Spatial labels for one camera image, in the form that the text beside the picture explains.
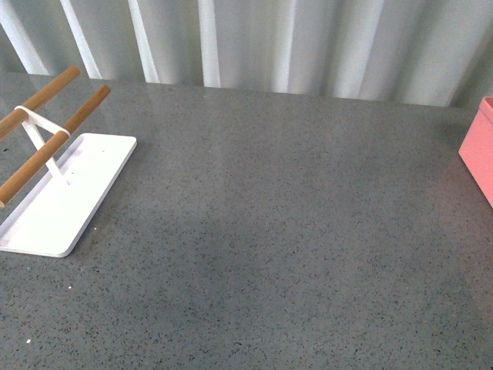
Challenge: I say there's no white towel rack stand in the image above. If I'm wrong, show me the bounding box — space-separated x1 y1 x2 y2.
1 66 137 257

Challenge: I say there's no pink plastic box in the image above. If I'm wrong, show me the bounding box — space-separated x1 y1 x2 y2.
458 96 493 206

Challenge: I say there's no white pleated curtain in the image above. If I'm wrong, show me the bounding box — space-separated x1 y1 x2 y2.
1 1 492 107

